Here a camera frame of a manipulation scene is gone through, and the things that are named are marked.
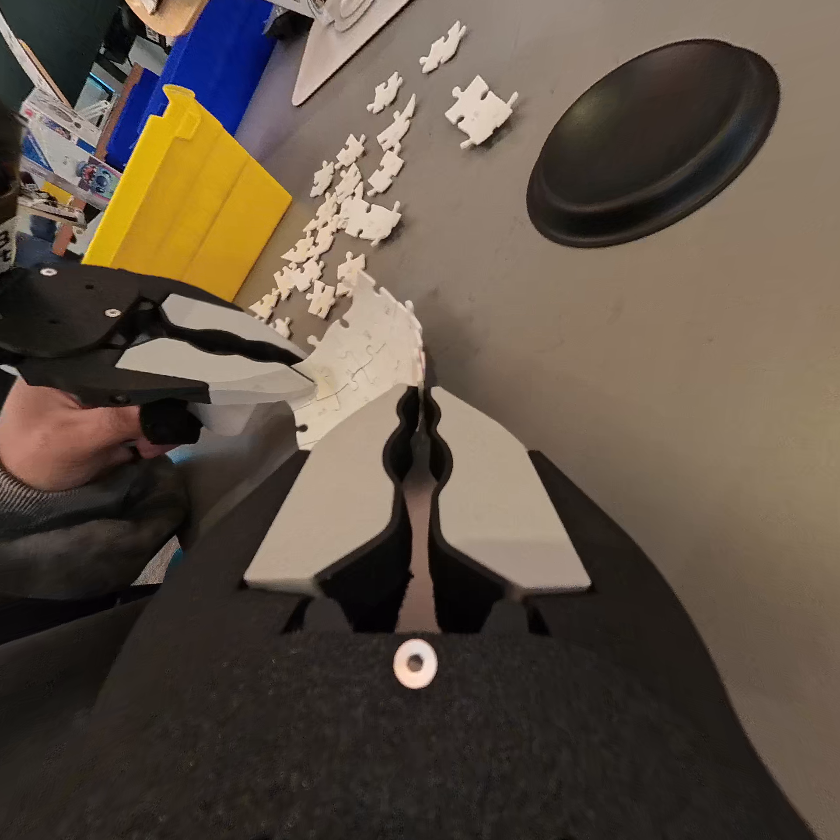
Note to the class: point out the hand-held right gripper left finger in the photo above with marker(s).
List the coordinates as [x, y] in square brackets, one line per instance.
[328, 512]

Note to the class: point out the black round stand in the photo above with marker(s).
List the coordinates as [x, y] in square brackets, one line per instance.
[649, 144]

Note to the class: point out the blue plastic crate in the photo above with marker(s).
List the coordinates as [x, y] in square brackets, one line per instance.
[210, 59]

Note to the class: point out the person's left hand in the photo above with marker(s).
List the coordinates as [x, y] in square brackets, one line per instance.
[59, 439]

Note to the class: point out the joined white puzzle piece pair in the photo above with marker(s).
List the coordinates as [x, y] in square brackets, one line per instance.
[479, 111]

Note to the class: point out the yellow plastic bin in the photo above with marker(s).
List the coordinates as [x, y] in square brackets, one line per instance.
[190, 203]

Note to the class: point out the white printed box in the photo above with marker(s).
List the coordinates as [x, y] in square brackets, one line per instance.
[65, 157]

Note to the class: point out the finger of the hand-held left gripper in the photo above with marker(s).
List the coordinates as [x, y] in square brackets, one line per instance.
[223, 318]
[197, 367]

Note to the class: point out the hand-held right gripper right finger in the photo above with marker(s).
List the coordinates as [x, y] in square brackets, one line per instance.
[505, 518]

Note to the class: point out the pile of white puzzle pieces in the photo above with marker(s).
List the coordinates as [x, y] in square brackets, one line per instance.
[367, 216]

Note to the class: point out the curved assembled puzzle section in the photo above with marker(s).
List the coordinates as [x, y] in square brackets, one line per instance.
[367, 348]

